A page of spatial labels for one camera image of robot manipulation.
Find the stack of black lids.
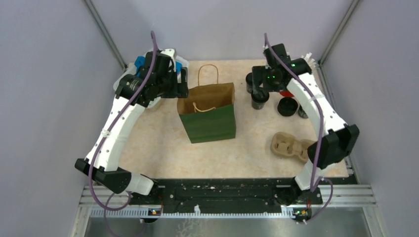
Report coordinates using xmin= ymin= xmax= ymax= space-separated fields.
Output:
xmin=277 ymin=97 xmax=298 ymax=117

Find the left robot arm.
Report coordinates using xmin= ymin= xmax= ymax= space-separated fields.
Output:
xmin=75 ymin=48 xmax=189 ymax=204

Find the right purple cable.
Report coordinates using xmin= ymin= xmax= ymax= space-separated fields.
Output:
xmin=263 ymin=33 xmax=334 ymax=226

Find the purple cable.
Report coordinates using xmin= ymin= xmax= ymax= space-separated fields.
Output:
xmin=88 ymin=31 xmax=159 ymax=237
xmin=263 ymin=33 xmax=334 ymax=226

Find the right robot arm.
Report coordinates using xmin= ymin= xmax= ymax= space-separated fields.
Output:
xmin=251 ymin=43 xmax=360 ymax=203

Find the white plastic basket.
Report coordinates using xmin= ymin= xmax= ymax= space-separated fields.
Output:
xmin=114 ymin=50 xmax=189 ymax=108

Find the green brown paper bag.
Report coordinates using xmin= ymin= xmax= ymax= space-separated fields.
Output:
xmin=177 ymin=64 xmax=237 ymax=144

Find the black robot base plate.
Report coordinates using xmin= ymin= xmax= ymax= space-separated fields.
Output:
xmin=130 ymin=178 xmax=323 ymax=214

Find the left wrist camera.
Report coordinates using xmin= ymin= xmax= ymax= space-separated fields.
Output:
xmin=161 ymin=48 xmax=177 ymax=67

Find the blue cloth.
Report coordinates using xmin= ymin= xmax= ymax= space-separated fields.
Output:
xmin=134 ymin=56 xmax=182 ymax=77

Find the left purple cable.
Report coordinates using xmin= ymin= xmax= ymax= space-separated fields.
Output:
xmin=88 ymin=31 xmax=159 ymax=237

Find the red cylindrical straw holder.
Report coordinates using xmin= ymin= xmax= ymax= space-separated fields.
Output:
xmin=279 ymin=91 xmax=294 ymax=98

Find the black coffee cup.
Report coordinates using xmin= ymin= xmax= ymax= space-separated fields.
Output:
xmin=245 ymin=73 xmax=253 ymax=94
xmin=251 ymin=88 xmax=270 ymax=110
xmin=297 ymin=105 xmax=309 ymax=119

